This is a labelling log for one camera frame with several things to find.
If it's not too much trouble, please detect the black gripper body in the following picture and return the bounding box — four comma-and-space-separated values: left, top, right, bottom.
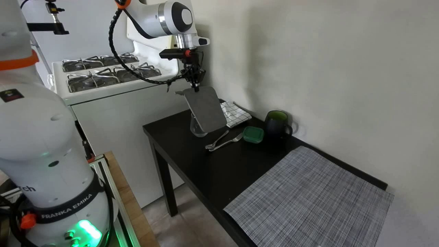
181, 47, 206, 76

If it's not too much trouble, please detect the grey quilted potholder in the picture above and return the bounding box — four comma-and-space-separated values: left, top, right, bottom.
177, 84, 228, 135

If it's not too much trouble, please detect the white checkered dish towel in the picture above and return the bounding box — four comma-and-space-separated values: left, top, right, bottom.
218, 100, 252, 128

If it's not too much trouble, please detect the silver metal fork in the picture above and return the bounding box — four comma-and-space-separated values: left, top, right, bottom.
208, 133, 245, 153

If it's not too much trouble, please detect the black stove burner grate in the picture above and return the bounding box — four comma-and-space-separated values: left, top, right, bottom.
67, 63, 163, 93
62, 52, 140, 72

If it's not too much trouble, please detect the black table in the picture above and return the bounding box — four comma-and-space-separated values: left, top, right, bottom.
142, 97, 389, 247

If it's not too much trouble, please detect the white stove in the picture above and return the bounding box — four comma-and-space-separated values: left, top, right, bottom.
52, 14, 196, 209

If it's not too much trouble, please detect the dark green mug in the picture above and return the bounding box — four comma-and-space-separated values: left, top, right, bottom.
263, 108, 293, 141

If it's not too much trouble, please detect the wooden platform board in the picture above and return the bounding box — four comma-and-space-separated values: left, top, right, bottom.
101, 150, 159, 247

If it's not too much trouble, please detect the grey woven placemat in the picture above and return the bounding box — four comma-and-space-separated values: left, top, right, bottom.
223, 145, 395, 247

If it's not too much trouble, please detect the red round knob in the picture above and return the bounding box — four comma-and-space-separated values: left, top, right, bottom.
18, 211, 38, 231

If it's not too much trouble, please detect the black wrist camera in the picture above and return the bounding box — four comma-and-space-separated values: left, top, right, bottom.
158, 46, 193, 60

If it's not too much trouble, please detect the orange velcro strap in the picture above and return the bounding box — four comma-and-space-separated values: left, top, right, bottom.
0, 47, 41, 72
114, 0, 134, 10

